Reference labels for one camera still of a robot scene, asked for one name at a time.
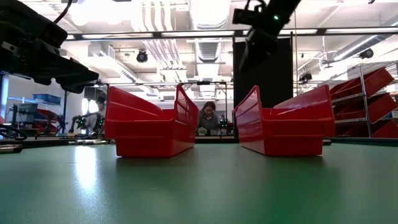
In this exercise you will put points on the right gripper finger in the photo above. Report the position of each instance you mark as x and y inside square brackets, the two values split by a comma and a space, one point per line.
[244, 60]

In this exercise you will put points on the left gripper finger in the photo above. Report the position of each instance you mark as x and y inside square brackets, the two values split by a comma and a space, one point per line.
[77, 79]
[53, 62]

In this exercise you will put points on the small background robot arm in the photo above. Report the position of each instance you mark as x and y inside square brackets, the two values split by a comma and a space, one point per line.
[81, 123]
[224, 126]

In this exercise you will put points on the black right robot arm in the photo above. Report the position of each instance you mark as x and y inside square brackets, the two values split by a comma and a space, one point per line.
[283, 12]

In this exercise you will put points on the person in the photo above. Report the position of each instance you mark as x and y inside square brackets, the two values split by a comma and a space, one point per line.
[208, 119]
[98, 104]

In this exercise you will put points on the blue storage bin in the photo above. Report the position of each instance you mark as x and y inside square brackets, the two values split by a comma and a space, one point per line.
[46, 99]

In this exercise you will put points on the black standing panel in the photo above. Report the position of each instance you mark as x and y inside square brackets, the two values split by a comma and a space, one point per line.
[280, 77]

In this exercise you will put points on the white ceiling light strip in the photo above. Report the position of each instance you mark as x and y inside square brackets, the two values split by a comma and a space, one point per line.
[357, 30]
[298, 31]
[199, 33]
[118, 36]

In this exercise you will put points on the black ceiling projector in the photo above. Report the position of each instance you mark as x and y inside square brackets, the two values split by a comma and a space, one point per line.
[305, 77]

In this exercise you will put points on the white ceiling pipe bundle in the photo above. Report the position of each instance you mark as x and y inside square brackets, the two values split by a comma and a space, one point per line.
[164, 56]

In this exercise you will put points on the red plastic bin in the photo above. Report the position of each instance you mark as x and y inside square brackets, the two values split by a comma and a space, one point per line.
[149, 137]
[292, 137]

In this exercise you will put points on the black copper-top AA battery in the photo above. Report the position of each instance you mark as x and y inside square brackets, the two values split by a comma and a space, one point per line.
[327, 142]

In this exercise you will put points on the red shelf bin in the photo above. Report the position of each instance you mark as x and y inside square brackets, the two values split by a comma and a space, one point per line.
[373, 82]
[385, 130]
[382, 107]

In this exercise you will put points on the metal shelf rack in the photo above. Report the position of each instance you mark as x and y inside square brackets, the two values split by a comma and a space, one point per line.
[366, 109]

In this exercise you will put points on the green table mat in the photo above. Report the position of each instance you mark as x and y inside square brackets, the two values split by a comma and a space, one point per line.
[199, 186]

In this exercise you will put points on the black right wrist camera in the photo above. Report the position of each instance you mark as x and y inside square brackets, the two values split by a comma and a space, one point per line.
[244, 17]

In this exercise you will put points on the white ribbed ceiling duct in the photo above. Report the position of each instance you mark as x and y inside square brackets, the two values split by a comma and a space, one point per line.
[208, 49]

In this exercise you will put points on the grey spiral ceiling duct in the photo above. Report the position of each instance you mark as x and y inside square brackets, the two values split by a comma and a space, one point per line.
[373, 39]

